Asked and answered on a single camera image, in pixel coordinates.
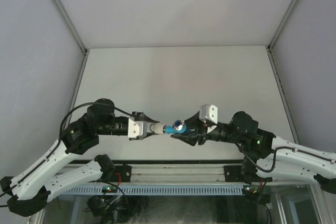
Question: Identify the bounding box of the blue water faucet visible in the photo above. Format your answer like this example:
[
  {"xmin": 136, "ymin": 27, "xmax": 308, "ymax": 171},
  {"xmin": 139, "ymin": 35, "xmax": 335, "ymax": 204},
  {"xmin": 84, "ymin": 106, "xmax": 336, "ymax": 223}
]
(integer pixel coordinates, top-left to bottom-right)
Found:
[{"xmin": 164, "ymin": 120, "xmax": 187, "ymax": 134}]

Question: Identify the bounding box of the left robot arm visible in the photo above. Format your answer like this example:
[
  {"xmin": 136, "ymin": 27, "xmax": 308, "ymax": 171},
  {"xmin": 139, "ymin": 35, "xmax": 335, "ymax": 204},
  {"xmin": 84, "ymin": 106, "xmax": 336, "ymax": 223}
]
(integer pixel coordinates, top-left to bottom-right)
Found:
[{"xmin": 1, "ymin": 99, "xmax": 167, "ymax": 217}]

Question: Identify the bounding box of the white pipe elbow fitting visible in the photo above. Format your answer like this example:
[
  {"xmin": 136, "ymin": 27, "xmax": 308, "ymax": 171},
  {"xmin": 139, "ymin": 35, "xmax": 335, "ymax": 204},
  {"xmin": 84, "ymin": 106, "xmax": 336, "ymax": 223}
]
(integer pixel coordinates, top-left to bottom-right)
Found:
[{"xmin": 151, "ymin": 123, "xmax": 166, "ymax": 135}]

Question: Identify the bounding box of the black right camera cable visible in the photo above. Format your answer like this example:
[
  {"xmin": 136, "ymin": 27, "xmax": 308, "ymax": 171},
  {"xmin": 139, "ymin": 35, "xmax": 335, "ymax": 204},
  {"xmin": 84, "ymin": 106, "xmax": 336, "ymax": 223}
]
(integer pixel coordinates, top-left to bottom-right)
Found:
[{"xmin": 217, "ymin": 121, "xmax": 284, "ymax": 173}]

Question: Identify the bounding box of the aluminium frame post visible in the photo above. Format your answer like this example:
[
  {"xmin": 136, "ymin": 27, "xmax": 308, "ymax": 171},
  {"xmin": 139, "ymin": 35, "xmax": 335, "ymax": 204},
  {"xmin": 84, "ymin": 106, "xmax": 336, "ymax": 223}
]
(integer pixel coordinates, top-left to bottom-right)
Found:
[
  {"xmin": 51, "ymin": 0, "xmax": 87, "ymax": 55},
  {"xmin": 267, "ymin": 0, "xmax": 300, "ymax": 51}
]

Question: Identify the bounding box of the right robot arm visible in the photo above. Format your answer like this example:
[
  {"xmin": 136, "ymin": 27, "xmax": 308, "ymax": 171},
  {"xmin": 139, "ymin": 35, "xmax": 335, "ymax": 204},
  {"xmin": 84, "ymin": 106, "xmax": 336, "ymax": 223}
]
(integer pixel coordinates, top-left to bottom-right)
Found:
[{"xmin": 165, "ymin": 111, "xmax": 335, "ymax": 194}]

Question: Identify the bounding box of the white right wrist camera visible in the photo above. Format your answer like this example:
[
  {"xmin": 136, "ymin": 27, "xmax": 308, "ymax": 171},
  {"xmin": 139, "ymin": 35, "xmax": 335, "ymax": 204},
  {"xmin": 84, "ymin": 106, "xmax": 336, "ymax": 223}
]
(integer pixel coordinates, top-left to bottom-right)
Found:
[{"xmin": 199, "ymin": 104, "xmax": 218, "ymax": 124}]

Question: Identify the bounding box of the left aluminium frame post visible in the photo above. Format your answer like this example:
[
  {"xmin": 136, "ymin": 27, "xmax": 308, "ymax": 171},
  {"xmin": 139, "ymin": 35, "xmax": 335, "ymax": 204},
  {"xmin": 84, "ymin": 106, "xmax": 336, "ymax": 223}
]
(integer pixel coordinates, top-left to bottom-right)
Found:
[{"xmin": 51, "ymin": 0, "xmax": 87, "ymax": 55}]

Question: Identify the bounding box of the aluminium front rail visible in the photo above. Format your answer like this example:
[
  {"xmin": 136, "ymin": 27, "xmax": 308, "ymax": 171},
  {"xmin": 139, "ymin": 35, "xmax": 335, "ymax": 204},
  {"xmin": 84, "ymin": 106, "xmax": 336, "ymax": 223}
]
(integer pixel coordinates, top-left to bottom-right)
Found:
[{"xmin": 114, "ymin": 160, "xmax": 246, "ymax": 184}]

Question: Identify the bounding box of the black camera cable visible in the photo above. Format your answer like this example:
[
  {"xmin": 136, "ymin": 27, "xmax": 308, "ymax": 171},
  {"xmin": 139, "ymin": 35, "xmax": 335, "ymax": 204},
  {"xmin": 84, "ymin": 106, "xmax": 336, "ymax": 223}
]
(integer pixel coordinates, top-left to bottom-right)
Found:
[
  {"xmin": 59, "ymin": 102, "xmax": 132, "ymax": 143},
  {"xmin": 217, "ymin": 121, "xmax": 284, "ymax": 173}
]

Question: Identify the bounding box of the black left camera cable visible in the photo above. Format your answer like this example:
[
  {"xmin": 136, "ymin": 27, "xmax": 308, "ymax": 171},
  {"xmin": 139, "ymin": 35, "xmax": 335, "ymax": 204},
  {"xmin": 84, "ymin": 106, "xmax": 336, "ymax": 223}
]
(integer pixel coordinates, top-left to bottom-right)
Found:
[{"xmin": 59, "ymin": 102, "xmax": 132, "ymax": 143}]

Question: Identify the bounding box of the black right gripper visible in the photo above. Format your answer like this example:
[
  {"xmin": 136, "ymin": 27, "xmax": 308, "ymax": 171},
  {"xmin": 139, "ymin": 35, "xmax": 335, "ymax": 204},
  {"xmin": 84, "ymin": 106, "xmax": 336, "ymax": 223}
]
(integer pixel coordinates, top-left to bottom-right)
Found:
[{"xmin": 171, "ymin": 112, "xmax": 242, "ymax": 146}]

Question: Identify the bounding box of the right aluminium frame post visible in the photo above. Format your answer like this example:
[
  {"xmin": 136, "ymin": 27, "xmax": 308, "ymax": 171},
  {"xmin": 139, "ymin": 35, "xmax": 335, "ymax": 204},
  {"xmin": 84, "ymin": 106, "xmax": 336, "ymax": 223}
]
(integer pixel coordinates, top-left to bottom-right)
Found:
[{"xmin": 267, "ymin": 0, "xmax": 300, "ymax": 51}]

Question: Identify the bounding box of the blue slotted cable duct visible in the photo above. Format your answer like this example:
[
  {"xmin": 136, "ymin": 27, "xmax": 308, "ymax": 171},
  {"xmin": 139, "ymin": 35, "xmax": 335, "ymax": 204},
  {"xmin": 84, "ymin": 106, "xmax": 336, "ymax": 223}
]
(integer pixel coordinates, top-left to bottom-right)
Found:
[{"xmin": 64, "ymin": 184, "xmax": 244, "ymax": 196}]

